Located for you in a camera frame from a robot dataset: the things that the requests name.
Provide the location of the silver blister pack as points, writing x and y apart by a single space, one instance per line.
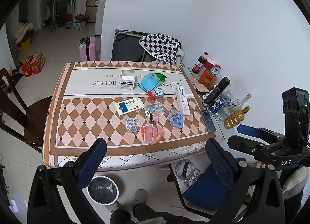
154 109
132 125

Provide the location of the blue and green plastic packet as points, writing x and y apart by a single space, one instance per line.
150 82

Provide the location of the small red and white box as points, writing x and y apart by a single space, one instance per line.
156 93

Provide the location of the small blue sachet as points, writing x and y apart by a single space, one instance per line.
176 118

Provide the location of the clear glass bottle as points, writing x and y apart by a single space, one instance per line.
239 100

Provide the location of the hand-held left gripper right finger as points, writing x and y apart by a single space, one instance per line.
218 162

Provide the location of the cola bottle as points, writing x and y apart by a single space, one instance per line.
199 65

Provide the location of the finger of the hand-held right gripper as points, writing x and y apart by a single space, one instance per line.
242 143
247 129

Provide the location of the grey slipper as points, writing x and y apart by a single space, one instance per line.
141 195

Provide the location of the dark folding bed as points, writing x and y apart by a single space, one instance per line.
126 47

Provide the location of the yellow bucket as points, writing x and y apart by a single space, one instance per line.
26 45

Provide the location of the brown cardboard piece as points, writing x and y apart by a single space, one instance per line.
202 88

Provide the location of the pink suitcase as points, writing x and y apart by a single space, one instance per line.
91 48

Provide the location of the green and white medicine box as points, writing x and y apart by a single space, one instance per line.
127 84

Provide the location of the small milk carton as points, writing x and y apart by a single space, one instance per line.
216 70

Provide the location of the black and white checkered cloth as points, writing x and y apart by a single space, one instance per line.
159 45

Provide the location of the person's right forearm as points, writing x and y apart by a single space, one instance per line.
293 185

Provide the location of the long white and pink box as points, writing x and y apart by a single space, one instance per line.
181 99

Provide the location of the dark wooden chair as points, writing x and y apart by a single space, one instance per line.
36 117

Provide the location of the clear plastic water bottle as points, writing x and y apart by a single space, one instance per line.
226 98

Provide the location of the pile of pale cloth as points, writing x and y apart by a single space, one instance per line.
23 31

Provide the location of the black spray can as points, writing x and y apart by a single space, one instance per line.
216 91

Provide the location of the red white canister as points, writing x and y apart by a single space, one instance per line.
209 64

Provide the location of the gold grenade shaped bottle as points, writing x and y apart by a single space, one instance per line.
236 117

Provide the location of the red gift box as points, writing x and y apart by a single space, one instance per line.
27 66
38 63

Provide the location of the lilac suitcase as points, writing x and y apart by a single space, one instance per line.
82 49

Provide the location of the diamond pattern tablecloth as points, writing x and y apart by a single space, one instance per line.
96 107

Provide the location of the orange box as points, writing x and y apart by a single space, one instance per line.
207 80

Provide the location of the orange plastic bag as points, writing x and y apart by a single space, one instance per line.
151 132

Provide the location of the white trash bin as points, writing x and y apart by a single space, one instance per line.
103 190

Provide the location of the black tripod stand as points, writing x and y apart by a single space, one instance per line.
55 19

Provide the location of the chrome metal rings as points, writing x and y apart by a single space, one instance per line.
185 168

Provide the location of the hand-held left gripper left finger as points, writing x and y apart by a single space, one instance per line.
93 161

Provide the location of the blue cushioned chair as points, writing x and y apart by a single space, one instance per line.
205 192

